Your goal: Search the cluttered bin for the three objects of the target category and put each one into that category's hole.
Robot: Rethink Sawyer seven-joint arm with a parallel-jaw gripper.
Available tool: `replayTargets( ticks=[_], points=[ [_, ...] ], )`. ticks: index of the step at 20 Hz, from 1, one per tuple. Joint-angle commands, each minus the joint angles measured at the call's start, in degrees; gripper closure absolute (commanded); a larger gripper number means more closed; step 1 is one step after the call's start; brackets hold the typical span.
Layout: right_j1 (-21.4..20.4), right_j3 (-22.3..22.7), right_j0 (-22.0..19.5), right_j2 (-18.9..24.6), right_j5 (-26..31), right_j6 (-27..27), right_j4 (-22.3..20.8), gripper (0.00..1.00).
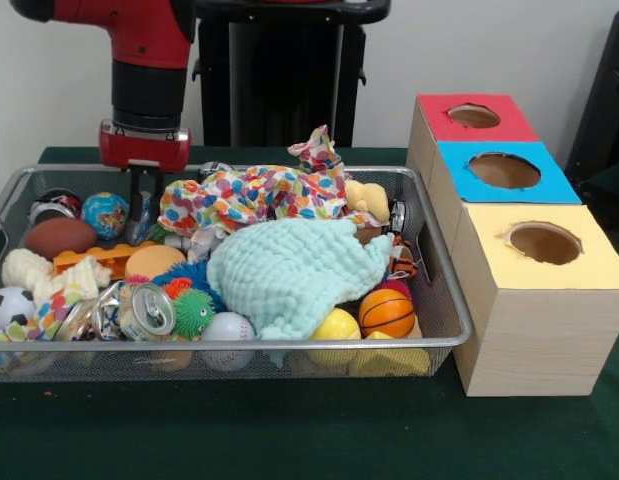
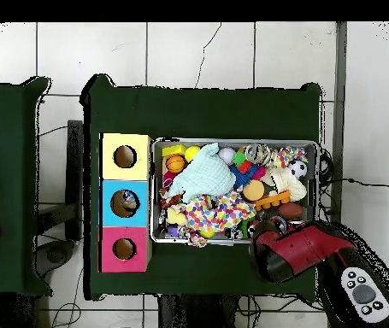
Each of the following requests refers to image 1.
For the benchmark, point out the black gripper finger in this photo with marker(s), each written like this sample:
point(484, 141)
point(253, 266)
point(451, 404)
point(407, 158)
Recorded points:
point(136, 195)
point(151, 185)

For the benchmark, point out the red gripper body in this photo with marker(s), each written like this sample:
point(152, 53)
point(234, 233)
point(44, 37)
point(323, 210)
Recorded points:
point(144, 150)

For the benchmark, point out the small crushed plastic bottle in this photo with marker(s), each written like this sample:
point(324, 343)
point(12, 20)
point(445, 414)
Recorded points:
point(138, 232)

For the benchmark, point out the colourful polka dot cloth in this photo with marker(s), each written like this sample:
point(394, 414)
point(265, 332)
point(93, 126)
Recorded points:
point(254, 195)

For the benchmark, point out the mint green cloth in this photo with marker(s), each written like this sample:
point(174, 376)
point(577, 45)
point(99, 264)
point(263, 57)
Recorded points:
point(289, 270)

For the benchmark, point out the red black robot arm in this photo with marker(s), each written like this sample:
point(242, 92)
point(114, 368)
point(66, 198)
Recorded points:
point(144, 45)

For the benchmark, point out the silver mesh bin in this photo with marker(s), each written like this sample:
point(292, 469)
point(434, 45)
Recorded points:
point(114, 362)

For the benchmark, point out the wooden box with three holes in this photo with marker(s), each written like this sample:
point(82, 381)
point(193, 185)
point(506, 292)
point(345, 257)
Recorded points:
point(539, 340)

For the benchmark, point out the globe print ball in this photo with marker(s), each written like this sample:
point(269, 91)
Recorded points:
point(105, 215)

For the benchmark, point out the orange toy brick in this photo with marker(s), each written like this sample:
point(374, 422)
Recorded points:
point(104, 255)

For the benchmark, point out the peach foam disc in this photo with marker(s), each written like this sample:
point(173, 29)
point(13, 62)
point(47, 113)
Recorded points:
point(154, 262)

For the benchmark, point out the brown football toy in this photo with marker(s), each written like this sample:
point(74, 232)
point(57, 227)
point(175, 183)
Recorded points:
point(61, 237)

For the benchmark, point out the crushed silver can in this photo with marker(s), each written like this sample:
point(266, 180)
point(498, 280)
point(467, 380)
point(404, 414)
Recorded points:
point(144, 310)

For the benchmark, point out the small soccer ball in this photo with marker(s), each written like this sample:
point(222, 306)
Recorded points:
point(11, 307)

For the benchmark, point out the orange basketball toy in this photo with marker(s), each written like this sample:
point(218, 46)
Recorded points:
point(386, 312)

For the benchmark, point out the dark green tablecloth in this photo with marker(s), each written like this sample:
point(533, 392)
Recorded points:
point(289, 430)
point(609, 181)

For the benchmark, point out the black chair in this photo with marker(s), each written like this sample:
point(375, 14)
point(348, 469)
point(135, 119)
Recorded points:
point(604, 100)

